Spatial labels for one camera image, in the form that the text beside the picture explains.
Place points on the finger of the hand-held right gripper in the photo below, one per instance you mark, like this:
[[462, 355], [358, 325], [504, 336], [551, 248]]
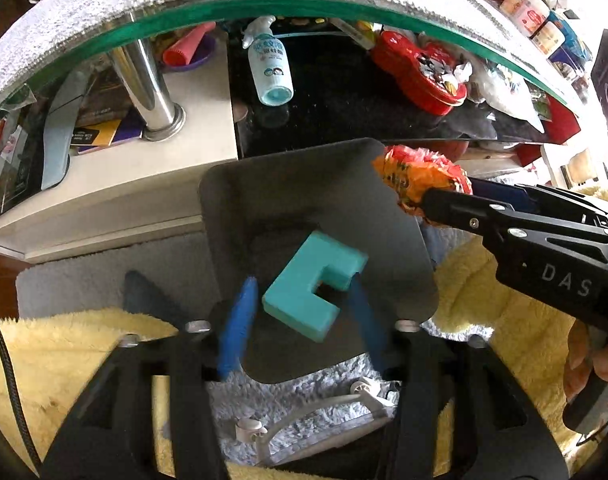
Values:
[[503, 194], [453, 207]]

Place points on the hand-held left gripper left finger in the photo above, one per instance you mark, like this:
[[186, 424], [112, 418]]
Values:
[[239, 325]]

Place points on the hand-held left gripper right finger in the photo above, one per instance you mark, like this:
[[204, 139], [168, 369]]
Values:
[[364, 320]]

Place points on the orange snack wrapper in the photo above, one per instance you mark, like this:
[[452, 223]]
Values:
[[413, 170]]

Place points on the teal foam block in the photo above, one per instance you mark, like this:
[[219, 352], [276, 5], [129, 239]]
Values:
[[304, 290]]

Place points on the dark grey trash bin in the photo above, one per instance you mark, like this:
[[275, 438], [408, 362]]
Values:
[[284, 200]]

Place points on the person's right hand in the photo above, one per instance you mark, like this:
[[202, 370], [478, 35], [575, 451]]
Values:
[[578, 355]]

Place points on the clear plastic bag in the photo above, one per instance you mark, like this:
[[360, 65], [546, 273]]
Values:
[[503, 95]]

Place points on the grey shaggy rug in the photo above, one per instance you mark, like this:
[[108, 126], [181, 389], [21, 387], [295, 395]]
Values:
[[109, 280]]

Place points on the red cartoon tin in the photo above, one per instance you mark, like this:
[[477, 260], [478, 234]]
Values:
[[418, 72]]

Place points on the pink-labelled plastic jar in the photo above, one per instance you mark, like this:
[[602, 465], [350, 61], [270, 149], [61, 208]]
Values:
[[518, 2], [536, 17], [549, 37]]

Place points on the blue snack bag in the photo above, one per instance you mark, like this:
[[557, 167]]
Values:
[[571, 42]]

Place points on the yellow fluffy blanket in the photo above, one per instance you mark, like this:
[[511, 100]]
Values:
[[59, 350]]

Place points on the yellow snack packet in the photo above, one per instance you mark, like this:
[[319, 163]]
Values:
[[364, 32]]

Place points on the white teal spray bottle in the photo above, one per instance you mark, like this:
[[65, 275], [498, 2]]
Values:
[[269, 65]]

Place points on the purple yellow book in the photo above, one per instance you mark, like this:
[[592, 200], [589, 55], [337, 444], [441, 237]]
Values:
[[99, 132]]

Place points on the chrome table leg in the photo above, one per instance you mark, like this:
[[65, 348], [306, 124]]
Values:
[[149, 90]]

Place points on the glass coffee table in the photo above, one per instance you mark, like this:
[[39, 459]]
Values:
[[284, 10]]

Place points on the light blue curved panel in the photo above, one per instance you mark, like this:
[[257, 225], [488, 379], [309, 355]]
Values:
[[59, 125]]

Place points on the purple bowl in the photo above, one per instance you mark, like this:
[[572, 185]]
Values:
[[204, 55]]

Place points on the red silicone cone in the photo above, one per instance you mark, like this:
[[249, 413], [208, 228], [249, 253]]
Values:
[[184, 47]]

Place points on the white plastic wheeled frame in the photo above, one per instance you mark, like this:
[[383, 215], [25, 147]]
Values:
[[304, 410]]

